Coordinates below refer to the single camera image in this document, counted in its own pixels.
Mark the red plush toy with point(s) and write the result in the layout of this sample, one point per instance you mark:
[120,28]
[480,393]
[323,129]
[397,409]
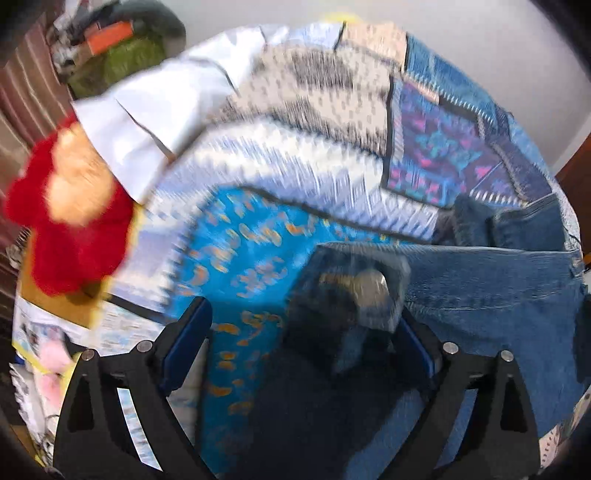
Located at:
[78,240]

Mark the comic print paper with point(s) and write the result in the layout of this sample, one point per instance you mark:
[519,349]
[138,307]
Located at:
[129,415]

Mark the white cloth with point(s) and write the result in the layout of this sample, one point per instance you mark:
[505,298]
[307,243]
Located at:
[184,92]

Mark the blue denim jacket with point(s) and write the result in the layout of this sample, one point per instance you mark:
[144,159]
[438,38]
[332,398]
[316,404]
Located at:
[485,286]

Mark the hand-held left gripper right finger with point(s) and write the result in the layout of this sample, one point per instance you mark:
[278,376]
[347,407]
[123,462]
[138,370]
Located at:
[418,344]

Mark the orange box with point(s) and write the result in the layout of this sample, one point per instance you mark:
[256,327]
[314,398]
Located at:
[111,37]

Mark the grey pillow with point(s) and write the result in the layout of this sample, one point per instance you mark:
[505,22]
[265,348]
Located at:
[161,23]

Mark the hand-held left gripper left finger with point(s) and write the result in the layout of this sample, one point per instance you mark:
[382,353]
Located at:
[184,341]

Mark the pile of clothes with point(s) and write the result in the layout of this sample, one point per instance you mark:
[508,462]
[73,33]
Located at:
[69,27]

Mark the striped red curtain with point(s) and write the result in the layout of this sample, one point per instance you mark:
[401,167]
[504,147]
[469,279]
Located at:
[23,92]

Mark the blue patchwork quilt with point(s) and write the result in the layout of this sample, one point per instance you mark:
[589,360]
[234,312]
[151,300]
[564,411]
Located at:
[258,221]

